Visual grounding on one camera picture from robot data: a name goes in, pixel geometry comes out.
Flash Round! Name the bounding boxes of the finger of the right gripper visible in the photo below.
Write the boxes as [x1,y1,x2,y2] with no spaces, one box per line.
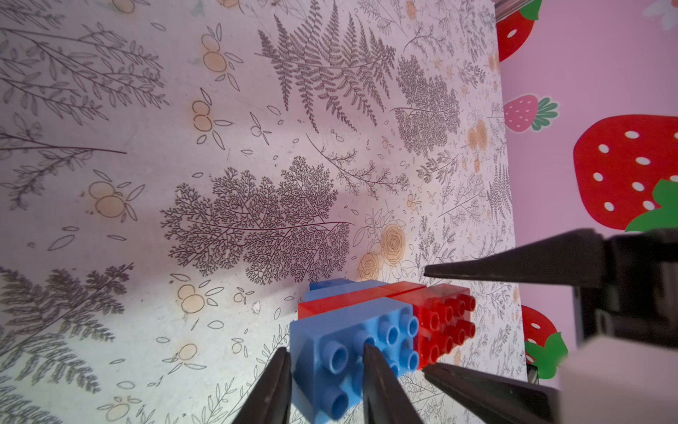
[423,363,561,424]

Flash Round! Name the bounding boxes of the dark blue 2x2 brick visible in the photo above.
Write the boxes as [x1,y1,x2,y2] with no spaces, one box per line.
[309,278,352,291]

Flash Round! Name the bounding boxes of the light blue 2x4 brick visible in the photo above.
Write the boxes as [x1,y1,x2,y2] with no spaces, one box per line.
[290,298,420,423]
[303,279,387,302]

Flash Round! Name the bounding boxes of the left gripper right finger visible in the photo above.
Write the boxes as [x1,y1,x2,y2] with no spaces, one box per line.
[363,344,423,424]

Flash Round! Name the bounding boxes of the red 2x4 brick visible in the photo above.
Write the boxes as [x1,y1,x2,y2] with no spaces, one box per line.
[390,284,477,369]
[298,282,425,320]

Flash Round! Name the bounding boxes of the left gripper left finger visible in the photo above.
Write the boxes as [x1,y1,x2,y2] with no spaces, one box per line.
[233,347,292,424]

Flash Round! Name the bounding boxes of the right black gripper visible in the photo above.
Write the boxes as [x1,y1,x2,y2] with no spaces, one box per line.
[424,228,677,349]

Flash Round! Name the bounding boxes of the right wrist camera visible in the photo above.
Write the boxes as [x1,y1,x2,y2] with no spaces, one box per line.
[559,337,677,423]

